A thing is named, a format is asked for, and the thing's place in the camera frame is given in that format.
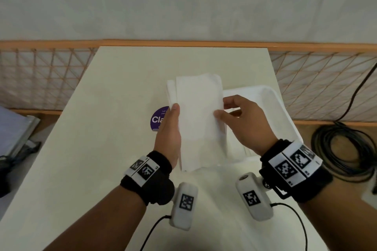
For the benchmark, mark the person's left hand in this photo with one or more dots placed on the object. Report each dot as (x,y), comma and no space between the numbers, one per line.
(168,139)

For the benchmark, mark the person's right hand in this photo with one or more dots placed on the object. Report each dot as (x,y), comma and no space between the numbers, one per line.
(250,125)

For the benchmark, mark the person's right thumb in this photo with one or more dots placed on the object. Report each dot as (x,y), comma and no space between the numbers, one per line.
(223,117)

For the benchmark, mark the person's left thumb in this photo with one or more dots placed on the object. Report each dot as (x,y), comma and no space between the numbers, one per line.
(175,115)

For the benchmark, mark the white towel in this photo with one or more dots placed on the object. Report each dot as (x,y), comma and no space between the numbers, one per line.
(197,118)

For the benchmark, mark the person's right forearm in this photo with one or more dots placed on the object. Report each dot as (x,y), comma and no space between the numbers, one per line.
(338,224)

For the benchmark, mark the person's left forearm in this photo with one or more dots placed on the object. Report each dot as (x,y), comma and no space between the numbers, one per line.
(100,221)

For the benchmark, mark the purple round sticker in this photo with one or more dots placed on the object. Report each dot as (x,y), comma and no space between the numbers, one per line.
(156,120)

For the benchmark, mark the white plastic tray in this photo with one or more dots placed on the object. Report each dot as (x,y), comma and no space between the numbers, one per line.
(276,112)

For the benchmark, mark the black left wristband with markers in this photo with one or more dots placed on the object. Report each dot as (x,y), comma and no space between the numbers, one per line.
(154,181)

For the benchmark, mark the black wristband with markers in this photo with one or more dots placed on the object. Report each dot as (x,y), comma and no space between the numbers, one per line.
(154,181)
(297,168)

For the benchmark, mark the black right wristband with markers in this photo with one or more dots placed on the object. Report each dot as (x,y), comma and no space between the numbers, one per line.
(297,168)

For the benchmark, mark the grey box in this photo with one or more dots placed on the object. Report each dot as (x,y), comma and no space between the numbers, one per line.
(14,130)

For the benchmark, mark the black device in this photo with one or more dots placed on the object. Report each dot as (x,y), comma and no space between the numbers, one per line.
(11,162)

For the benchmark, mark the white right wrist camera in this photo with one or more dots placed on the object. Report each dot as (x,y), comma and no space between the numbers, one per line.
(253,197)

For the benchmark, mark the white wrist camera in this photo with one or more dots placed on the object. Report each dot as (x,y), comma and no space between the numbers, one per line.
(185,205)
(253,197)

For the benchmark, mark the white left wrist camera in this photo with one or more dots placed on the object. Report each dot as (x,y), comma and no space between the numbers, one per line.
(185,205)

